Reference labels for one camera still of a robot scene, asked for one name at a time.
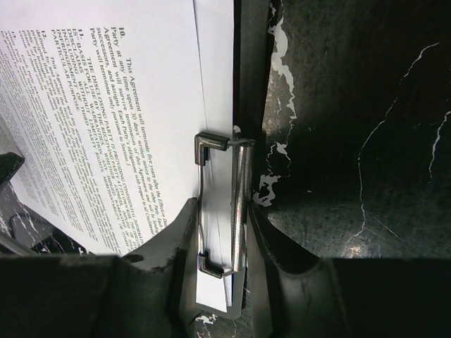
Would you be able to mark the white signature form sheet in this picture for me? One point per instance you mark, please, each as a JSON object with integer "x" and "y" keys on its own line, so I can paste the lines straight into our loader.
{"x": 215, "y": 31}

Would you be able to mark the white printed text sheet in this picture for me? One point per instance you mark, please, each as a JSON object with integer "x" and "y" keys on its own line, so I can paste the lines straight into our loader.
{"x": 102, "y": 99}

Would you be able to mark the silver folder clip mechanism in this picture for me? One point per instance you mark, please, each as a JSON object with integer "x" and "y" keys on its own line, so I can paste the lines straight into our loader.
{"x": 225, "y": 176}

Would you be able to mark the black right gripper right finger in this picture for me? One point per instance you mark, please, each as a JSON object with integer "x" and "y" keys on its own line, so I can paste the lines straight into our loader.
{"x": 297, "y": 294}

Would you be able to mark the black file folder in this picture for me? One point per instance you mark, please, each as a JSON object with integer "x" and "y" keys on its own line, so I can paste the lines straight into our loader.
{"x": 250, "y": 79}

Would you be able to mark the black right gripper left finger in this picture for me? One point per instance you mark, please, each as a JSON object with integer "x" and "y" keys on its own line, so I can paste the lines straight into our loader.
{"x": 147, "y": 293}

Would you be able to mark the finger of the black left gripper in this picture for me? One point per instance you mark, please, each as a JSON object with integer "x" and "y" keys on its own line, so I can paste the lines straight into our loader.
{"x": 10, "y": 163}

